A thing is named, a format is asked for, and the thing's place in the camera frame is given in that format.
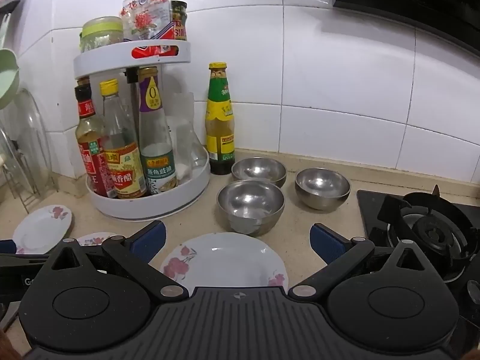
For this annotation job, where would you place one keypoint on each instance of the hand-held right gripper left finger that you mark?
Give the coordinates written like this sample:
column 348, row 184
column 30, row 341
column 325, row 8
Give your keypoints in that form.
column 150, row 238

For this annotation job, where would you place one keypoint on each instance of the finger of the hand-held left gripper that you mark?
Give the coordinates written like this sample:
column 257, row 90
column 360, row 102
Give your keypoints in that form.
column 7, row 246

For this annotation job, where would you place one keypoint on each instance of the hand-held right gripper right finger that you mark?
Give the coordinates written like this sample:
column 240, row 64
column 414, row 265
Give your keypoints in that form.
column 330, row 242

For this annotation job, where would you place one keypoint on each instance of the steel bowl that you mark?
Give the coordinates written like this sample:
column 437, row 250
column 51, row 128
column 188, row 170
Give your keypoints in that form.
column 249, row 204
column 322, row 187
column 258, row 170

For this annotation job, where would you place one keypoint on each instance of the black gas stove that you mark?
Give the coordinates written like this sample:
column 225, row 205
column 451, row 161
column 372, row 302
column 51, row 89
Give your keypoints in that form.
column 369, row 213

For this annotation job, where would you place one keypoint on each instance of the small floral white plate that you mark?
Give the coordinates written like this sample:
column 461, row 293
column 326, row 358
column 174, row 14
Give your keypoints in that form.
column 93, row 239

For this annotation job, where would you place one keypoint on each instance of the black burner grate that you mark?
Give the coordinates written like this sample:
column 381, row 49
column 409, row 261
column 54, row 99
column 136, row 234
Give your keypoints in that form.
column 393, row 213

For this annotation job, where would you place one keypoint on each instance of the large floral white plate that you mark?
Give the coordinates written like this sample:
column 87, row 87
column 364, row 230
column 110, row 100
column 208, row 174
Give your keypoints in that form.
column 228, row 262

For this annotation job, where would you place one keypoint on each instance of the yellow cap vinegar bottle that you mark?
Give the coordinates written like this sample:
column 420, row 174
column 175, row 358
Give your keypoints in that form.
column 120, row 157

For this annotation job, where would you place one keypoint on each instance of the gold cap purple label bottle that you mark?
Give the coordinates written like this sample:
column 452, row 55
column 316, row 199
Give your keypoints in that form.
column 155, row 138

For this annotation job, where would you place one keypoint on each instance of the glass pot lid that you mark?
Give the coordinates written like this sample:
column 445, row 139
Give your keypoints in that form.
column 30, row 138

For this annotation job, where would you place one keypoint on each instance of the red label soy sauce bottle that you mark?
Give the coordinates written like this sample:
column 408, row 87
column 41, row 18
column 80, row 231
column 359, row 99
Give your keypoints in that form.
column 90, row 135

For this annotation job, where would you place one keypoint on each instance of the yellow cap green label bottle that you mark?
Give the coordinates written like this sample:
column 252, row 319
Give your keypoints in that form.
column 219, row 120

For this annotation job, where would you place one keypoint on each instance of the black stove knob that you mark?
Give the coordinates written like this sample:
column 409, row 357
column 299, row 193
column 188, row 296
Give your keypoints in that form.
column 473, row 289

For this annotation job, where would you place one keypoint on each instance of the pale green plastic bowl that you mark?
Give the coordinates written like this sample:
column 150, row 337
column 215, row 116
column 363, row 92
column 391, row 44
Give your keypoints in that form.
column 7, row 78

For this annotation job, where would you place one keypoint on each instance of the brown cap bottle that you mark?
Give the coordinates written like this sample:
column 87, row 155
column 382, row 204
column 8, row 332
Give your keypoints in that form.
column 83, row 81

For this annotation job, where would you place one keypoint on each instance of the white two-tier spice rack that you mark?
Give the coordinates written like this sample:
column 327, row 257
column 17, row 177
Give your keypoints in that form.
column 112, row 62

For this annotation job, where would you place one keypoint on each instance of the red packet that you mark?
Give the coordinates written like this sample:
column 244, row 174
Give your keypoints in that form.
column 153, row 50

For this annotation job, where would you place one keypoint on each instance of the pale green lid jar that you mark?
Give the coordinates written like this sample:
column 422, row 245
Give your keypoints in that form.
column 101, row 33

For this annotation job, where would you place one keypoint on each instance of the dark jar red label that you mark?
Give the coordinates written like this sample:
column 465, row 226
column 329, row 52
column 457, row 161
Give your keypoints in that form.
column 179, row 20

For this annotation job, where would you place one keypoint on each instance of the red flower print bag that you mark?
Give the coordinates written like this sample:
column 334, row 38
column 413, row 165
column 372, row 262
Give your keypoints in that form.
column 144, row 17

